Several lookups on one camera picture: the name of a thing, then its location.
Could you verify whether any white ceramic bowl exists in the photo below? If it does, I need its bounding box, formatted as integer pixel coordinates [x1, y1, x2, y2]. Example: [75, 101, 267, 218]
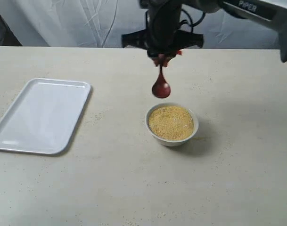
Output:
[145, 102, 199, 147]

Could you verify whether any yellow-brown powder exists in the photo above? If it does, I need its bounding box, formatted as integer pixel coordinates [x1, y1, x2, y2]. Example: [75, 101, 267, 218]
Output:
[148, 105, 195, 141]

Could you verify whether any white rectangular plastic tray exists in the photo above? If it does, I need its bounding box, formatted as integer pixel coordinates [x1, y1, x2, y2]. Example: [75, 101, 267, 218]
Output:
[0, 78, 91, 155]

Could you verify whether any dark brown wooden spoon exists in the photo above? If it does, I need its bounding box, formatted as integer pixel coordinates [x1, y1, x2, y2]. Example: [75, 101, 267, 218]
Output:
[152, 64, 171, 98]

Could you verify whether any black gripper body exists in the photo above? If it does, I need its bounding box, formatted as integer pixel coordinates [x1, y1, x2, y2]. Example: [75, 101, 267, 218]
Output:
[121, 0, 204, 57]

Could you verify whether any white backdrop cloth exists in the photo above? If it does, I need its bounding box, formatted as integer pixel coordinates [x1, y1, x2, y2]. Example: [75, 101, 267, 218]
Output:
[0, 0, 279, 49]

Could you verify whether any black cable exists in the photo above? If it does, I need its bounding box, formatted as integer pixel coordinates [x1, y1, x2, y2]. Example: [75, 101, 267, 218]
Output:
[178, 4, 206, 33]

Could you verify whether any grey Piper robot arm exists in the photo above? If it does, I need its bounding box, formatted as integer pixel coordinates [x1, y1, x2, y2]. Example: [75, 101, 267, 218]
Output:
[122, 0, 287, 65]

